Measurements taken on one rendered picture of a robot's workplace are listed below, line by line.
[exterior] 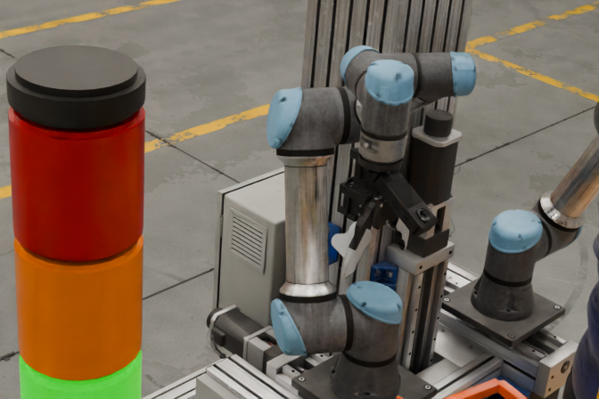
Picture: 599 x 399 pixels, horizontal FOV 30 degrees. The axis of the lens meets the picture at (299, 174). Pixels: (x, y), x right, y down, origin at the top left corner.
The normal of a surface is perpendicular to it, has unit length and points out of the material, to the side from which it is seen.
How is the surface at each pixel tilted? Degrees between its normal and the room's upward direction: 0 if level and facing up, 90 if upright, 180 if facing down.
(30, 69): 0
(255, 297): 90
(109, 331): 90
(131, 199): 90
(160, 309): 0
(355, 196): 90
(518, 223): 8
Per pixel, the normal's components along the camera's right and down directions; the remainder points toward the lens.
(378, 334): 0.25, 0.44
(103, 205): 0.54, 0.41
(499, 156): 0.07, -0.89
